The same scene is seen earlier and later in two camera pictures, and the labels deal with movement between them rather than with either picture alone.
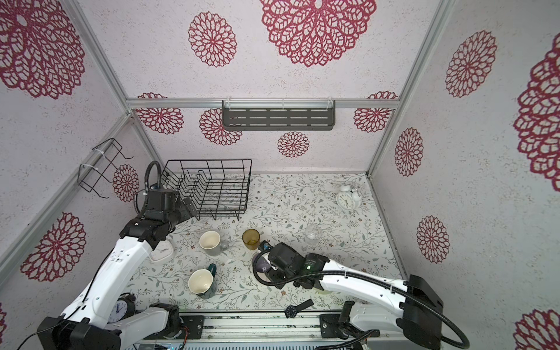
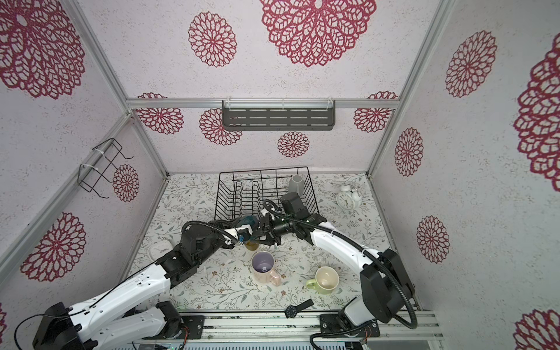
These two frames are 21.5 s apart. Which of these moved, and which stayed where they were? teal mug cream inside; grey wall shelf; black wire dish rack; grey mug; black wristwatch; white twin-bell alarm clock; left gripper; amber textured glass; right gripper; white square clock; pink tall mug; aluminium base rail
Moved: teal mug cream inside; black wire dish rack; left gripper; grey mug; right gripper
Stayed: aluminium base rail; white square clock; white twin-bell alarm clock; pink tall mug; grey wall shelf; black wristwatch; amber textured glass
